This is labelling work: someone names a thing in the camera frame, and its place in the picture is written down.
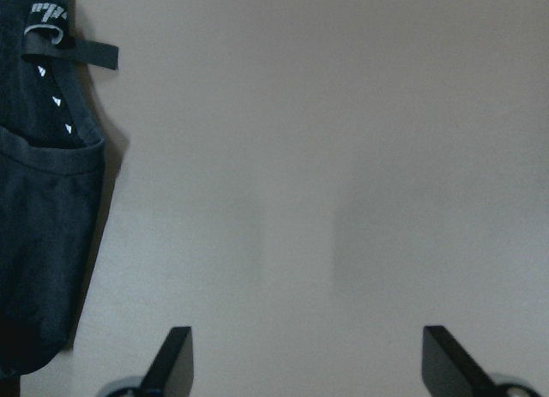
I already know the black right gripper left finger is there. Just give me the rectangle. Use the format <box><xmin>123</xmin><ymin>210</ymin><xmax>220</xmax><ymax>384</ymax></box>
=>
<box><xmin>139</xmin><ymin>327</ymin><xmax>193</xmax><ymax>396</ymax></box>

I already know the black printed t-shirt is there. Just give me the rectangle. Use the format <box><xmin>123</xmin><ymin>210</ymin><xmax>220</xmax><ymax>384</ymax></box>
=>
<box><xmin>1</xmin><ymin>0</ymin><xmax>118</xmax><ymax>380</ymax></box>

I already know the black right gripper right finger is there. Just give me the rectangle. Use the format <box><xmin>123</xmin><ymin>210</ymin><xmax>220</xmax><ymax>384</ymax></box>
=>
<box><xmin>422</xmin><ymin>326</ymin><xmax>497</xmax><ymax>397</ymax></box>

